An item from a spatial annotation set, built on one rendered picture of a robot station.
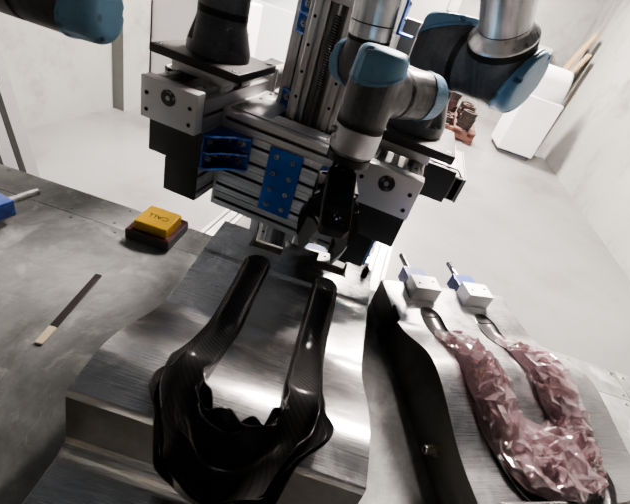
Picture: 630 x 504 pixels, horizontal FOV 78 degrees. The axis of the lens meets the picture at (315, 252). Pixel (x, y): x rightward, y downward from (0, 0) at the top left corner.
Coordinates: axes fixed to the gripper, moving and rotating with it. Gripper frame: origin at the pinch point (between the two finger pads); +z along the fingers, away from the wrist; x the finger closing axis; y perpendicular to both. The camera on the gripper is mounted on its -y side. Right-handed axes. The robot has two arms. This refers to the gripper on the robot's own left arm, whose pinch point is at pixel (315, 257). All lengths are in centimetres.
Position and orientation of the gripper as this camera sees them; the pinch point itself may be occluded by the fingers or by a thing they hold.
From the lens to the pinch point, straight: 71.0
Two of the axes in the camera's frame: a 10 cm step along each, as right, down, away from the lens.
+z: -2.7, 7.8, 5.6
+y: 0.3, -5.7, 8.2
